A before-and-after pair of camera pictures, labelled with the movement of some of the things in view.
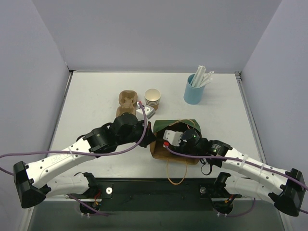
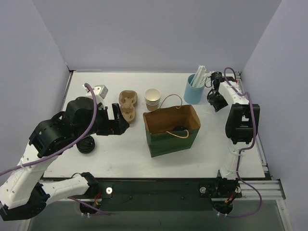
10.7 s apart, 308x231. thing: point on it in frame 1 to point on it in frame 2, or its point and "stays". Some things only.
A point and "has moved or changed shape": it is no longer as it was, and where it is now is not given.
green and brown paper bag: [158, 149] has moved or changed shape
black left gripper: [148, 137] to [107, 122]
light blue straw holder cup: [193, 95] stays
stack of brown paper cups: [152, 97] stays
